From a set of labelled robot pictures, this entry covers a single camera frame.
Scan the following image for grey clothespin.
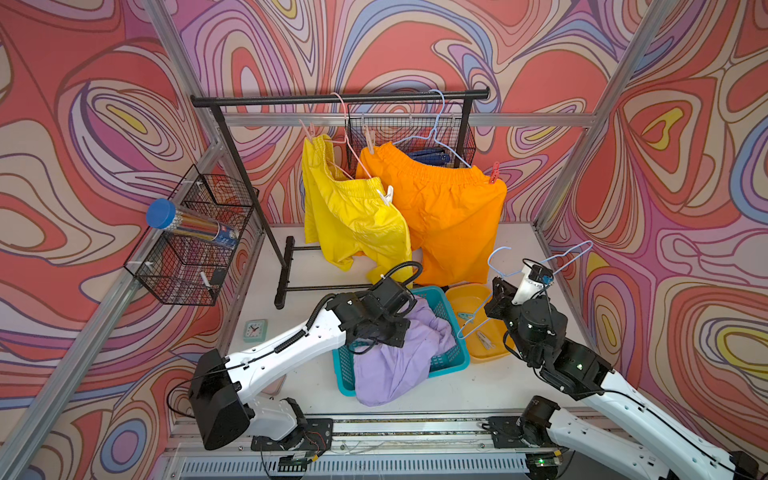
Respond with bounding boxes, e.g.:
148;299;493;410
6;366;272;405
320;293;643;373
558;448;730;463
476;331;495;351

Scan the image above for lilac shorts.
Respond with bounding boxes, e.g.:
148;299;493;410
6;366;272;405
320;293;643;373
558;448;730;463
354;297;456;407

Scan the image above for light blue wire hanger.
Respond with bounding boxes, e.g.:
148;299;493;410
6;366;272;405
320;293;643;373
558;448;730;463
455;239;595;341

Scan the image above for yellow shorts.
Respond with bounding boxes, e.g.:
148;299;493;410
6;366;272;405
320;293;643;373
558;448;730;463
301;135;412;283

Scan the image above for white clothespin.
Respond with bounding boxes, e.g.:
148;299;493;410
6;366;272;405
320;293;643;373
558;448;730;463
378;185;394;206

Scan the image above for pink clothespin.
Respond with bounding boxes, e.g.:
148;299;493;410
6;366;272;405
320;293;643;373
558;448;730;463
299;119;316;140

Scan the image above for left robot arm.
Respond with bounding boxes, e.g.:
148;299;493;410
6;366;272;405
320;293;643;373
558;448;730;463
183;261;423;451

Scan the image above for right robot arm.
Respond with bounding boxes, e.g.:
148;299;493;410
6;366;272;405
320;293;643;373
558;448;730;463
484;277;759;479

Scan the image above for orange shorts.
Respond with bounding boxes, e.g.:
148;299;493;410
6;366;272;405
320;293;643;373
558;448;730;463
357;143;507;287

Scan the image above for yellow plastic tray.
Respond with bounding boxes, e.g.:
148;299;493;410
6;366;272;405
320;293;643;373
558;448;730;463
446;284;510;363

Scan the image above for teal plastic basket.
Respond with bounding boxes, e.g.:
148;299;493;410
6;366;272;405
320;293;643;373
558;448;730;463
333;286;470;398

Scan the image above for pink flat case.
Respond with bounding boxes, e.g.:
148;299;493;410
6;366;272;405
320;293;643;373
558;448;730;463
261;375;286;397

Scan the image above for mint small clock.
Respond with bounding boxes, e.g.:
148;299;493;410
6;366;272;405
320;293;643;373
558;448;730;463
242;319;268;343

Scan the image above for red clothespin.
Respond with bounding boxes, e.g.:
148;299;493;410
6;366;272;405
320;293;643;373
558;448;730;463
489;162;500;184

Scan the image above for beige clothespin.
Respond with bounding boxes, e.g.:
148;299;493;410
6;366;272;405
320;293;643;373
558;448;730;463
362;125;376;155

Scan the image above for black clothes rack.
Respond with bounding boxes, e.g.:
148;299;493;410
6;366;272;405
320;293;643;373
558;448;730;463
190;88;491;311

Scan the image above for blue capped pencil tube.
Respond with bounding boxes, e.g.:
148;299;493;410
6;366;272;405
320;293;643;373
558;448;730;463
145;199;239;249

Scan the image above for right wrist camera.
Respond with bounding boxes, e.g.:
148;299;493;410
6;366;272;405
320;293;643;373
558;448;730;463
512;258;554;305

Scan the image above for black wire basket back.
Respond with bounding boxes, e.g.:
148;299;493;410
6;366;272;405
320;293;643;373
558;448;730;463
350;101;476;168

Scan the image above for black wire basket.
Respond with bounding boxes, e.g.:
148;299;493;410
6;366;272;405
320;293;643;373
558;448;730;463
123;166;254;306
350;101;476;168

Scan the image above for black wire basket left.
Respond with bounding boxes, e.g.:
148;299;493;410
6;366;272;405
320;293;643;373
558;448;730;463
123;166;254;306

